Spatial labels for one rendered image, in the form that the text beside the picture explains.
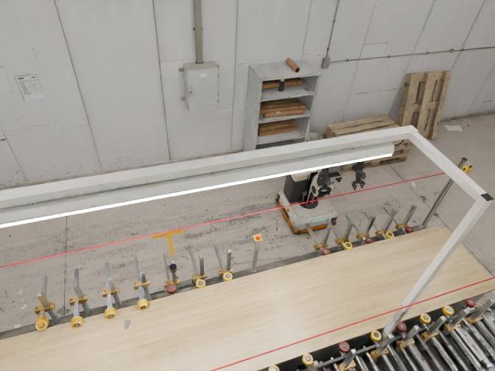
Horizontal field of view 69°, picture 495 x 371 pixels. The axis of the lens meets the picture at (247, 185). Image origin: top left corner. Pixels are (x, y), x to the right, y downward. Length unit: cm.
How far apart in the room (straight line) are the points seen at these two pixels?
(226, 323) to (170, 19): 342
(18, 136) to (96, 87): 119
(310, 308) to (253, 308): 49
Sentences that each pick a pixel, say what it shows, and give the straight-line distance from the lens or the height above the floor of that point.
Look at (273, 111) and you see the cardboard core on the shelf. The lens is 534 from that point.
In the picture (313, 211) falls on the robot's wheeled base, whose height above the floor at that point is 28.
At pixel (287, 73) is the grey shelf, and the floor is 155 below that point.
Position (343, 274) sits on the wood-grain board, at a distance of 352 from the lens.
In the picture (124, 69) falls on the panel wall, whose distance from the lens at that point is 489.
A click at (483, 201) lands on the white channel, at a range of 225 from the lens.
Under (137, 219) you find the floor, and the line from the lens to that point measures 503.
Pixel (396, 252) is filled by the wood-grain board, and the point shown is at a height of 90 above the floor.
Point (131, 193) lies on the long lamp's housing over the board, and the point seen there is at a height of 237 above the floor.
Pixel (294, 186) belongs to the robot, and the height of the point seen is 62.
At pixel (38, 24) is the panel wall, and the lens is 473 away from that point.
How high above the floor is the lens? 371
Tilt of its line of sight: 43 degrees down
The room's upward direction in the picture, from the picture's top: 5 degrees clockwise
